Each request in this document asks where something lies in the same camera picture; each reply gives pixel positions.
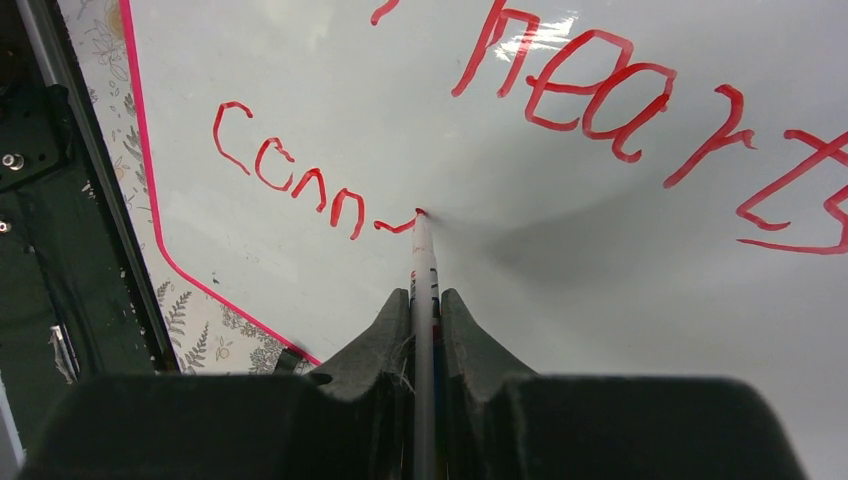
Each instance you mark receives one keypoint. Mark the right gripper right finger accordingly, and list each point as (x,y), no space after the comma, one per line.
(506,421)

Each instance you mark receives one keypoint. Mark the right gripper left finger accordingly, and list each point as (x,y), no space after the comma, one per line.
(346,419)

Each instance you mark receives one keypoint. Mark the red whiteboard marker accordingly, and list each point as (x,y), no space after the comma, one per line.
(423,310)

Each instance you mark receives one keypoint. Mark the pink-framed whiteboard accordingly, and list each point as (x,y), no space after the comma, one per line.
(612,186)

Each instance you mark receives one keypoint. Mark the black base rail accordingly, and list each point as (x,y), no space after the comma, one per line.
(76,299)

